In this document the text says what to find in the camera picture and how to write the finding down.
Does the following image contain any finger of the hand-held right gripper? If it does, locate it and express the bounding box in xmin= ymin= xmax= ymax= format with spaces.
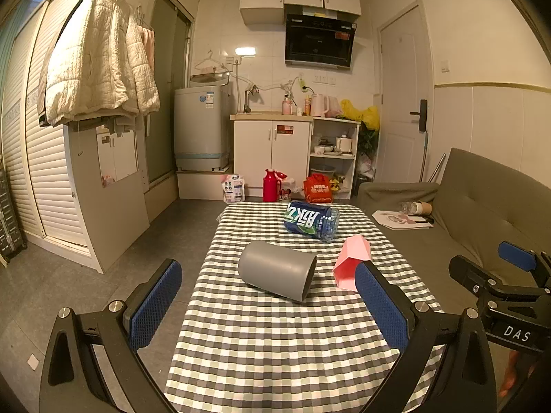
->
xmin=449 ymin=255 xmax=551 ymax=310
xmin=498 ymin=241 xmax=551 ymax=290

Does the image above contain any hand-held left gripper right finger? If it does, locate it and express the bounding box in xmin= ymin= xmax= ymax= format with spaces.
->
xmin=355 ymin=261 xmax=498 ymax=413

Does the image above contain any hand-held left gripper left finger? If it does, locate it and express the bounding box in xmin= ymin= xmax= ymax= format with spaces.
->
xmin=39 ymin=259 xmax=184 ymax=413

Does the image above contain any grey cup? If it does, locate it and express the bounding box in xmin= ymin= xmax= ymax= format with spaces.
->
xmin=239 ymin=241 xmax=318 ymax=303

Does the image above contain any pink faceted cup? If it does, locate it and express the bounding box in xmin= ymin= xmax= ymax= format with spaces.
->
xmin=333 ymin=236 xmax=372 ymax=292

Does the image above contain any person's right hand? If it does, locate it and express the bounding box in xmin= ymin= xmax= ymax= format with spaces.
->
xmin=499 ymin=348 xmax=537 ymax=400

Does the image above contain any grey-green sofa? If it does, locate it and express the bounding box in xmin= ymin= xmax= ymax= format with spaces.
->
xmin=356 ymin=147 xmax=551 ymax=353

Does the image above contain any white printed paper sheet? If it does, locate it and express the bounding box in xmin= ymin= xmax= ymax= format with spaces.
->
xmin=372 ymin=209 xmax=435 ymax=230

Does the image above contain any white leaning board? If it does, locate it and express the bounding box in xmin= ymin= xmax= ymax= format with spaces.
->
xmin=63 ymin=116 xmax=151 ymax=274

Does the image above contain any blue plastic water bottle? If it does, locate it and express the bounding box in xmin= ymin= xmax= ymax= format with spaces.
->
xmin=283 ymin=200 xmax=341 ymax=242

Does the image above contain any white washing machine platform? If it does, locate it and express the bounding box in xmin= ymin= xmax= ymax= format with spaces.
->
xmin=176 ymin=169 xmax=233 ymax=201

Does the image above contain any checkered tablecloth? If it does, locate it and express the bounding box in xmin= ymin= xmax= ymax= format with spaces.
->
xmin=164 ymin=202 xmax=448 ymax=413

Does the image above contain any red shopping bag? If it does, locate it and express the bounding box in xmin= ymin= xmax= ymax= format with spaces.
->
xmin=303 ymin=174 xmax=335 ymax=204

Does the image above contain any white and pink packet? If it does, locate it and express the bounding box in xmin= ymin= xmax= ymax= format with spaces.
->
xmin=221 ymin=174 xmax=246 ymax=203

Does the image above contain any plastic basin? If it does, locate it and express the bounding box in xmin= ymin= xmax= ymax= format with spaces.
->
xmin=309 ymin=163 xmax=339 ymax=182

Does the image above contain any red cartoon print bag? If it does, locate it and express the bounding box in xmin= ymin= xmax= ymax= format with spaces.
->
xmin=275 ymin=171 xmax=299 ymax=201

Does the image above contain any white open shelf unit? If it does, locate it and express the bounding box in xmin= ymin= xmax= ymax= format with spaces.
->
xmin=309 ymin=116 xmax=361 ymax=199

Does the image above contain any red thermos jug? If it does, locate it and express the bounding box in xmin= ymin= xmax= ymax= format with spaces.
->
xmin=262 ymin=169 xmax=277 ymax=203

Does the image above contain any dark ribbed suitcase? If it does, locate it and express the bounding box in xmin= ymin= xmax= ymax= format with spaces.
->
xmin=0 ymin=158 xmax=29 ymax=264

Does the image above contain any white shutter wardrobe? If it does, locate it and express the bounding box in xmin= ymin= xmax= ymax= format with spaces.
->
xmin=0 ymin=0 xmax=105 ymax=268

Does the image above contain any grey washing machine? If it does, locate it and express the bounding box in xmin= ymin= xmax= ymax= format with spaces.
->
xmin=174 ymin=85 xmax=231 ymax=172

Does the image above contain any white sink cabinet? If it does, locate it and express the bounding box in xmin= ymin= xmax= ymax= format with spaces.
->
xmin=230 ymin=113 xmax=314 ymax=201

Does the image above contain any yellow plastic bag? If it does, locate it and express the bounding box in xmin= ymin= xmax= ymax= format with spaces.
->
xmin=340 ymin=99 xmax=381 ymax=132

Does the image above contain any pink electric kettle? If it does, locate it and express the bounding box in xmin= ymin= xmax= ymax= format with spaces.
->
xmin=310 ymin=93 xmax=330 ymax=118

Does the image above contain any white door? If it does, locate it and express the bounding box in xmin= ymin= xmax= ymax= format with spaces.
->
xmin=377 ymin=3 xmax=432 ymax=184

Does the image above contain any metal faucet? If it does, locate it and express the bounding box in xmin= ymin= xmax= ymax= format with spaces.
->
xmin=243 ymin=85 xmax=260 ymax=114

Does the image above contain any glass shower door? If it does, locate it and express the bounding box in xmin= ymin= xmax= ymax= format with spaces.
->
xmin=144 ymin=0 xmax=195 ymax=190

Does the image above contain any white quilted jacket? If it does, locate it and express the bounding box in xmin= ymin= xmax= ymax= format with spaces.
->
xmin=44 ymin=0 xmax=161 ymax=128

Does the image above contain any pink garment on hanger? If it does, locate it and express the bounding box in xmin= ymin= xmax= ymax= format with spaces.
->
xmin=138 ymin=25 xmax=156 ymax=68

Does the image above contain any black range hood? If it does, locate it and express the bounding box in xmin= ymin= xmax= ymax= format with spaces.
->
xmin=284 ymin=3 xmax=359 ymax=70

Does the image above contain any mop handle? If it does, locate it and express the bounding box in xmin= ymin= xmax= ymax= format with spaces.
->
xmin=419 ymin=131 xmax=430 ymax=184

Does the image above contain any black door handle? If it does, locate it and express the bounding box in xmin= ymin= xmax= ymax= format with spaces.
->
xmin=409 ymin=99 xmax=429 ymax=132

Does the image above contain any wire clothes hanger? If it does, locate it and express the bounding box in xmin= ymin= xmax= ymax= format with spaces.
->
xmin=193 ymin=50 xmax=227 ymax=74

